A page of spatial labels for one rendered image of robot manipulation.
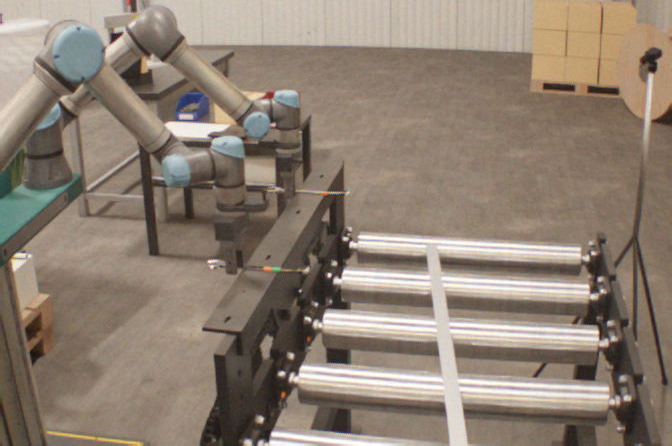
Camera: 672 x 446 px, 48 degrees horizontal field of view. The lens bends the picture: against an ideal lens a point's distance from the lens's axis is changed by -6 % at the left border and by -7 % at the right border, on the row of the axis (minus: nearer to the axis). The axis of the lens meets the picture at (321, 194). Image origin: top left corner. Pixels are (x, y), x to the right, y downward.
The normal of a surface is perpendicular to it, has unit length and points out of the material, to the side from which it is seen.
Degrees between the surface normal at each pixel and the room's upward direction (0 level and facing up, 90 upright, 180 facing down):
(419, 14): 90
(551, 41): 90
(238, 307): 0
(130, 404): 0
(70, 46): 85
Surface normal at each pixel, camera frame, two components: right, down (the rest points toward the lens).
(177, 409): -0.02, -0.94
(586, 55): -0.28, 0.33
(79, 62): 0.54, 0.19
